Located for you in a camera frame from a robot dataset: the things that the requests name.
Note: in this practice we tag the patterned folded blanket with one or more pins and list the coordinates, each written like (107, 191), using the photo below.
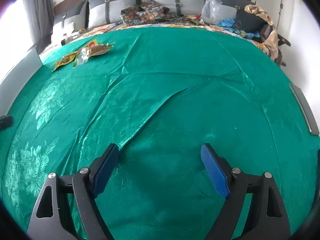
(146, 12)

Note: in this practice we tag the blue plastic bag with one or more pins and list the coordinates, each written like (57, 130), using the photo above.
(227, 24)

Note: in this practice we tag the brown sausage clear packet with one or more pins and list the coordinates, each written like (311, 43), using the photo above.
(84, 54)

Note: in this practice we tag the grey curtain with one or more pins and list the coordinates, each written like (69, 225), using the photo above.
(41, 19)

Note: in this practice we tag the clear plastic bag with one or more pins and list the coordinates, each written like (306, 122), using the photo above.
(211, 12)

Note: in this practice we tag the floral bed cover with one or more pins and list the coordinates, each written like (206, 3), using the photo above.
(267, 43)

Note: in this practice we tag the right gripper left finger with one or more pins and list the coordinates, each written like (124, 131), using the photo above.
(61, 195)

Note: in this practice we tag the yellow chicken feet packet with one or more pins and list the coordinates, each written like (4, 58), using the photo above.
(71, 57)

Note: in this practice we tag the grey device edge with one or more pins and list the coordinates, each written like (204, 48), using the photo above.
(306, 110)

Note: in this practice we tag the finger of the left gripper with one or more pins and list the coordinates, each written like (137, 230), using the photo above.
(5, 121)

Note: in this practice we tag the green satin cloth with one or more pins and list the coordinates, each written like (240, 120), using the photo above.
(160, 93)

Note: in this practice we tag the white cardboard box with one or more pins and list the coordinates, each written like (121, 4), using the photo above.
(17, 78)

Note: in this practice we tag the black clothing pile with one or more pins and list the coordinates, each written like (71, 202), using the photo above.
(247, 22)

